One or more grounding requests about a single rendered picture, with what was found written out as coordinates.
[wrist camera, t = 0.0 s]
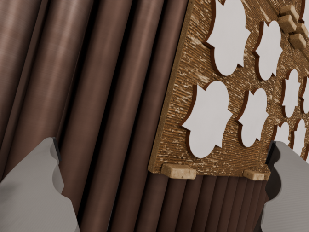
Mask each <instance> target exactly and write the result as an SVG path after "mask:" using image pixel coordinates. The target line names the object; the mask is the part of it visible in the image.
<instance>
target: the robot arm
mask: <svg viewBox="0 0 309 232"><path fill-rule="evenodd" d="M60 161H62V159H61V156H60V152H59V148H58V145H57V141H56V138H55V137H48V138H46V139H44V140H43V141H42V142H41V143H40V144H38V145H37V146H36V147H35V148H34V149H33V150H32V151H31V152H30V153H29V154H28V155H27V156H26V157H25V158H24V159H23V160H22V161H21V162H20V163H19V164H18V165H17V166H16V167H14V168H13V169H12V170H11V171H10V172H9V173H8V175H7V176H6V177H5V178H4V179H3V180H2V181H1V183H0V232H80V229H79V225H78V222H77V219H76V215H75V212H74V208H73V205H72V202H71V200H70V199H69V198H67V197H65V196H63V195H61V193H62V190H63V188H64V183H63V179H62V176H61V172H60V169H59V166H58V165H59V162H60ZM265 164H267V165H268V168H269V169H270V172H271V173H270V176H269V179H268V181H267V184H266V186H265V191H266V193H267V195H268V197H269V201H267V202H266V203H265V204H264V207H263V209H262V212H261V214H260V216H259V219H258V221H257V223H256V226H255V228H254V231H253V232H309V164H308V163H307V162H306V161H305V160H303V159H302V158H301V157H300V156H299V155H298V154H297V153H296V152H294V151H293V150H292V149H291V148H290V147H289V146H287V145H286V144H285V143H284V142H281V141H273V140H272V141H271V142H270V145H269V149H268V153H267V157H266V162H265Z"/></svg>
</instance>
